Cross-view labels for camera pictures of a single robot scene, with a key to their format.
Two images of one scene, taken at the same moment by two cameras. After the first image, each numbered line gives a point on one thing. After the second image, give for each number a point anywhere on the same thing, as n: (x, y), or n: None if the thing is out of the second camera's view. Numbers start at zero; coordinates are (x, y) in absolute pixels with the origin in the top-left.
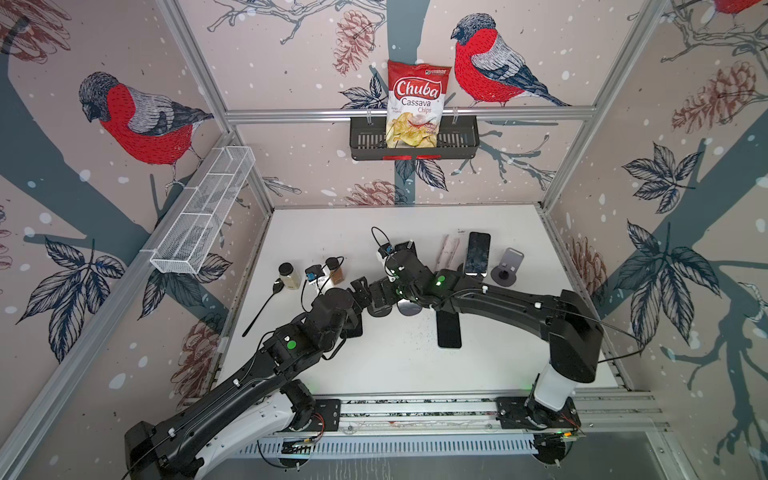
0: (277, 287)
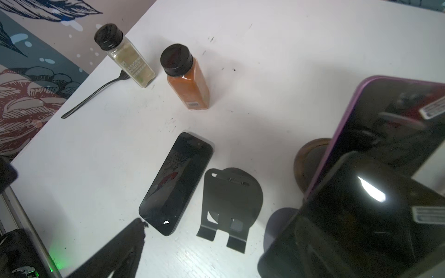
0: (123, 75)
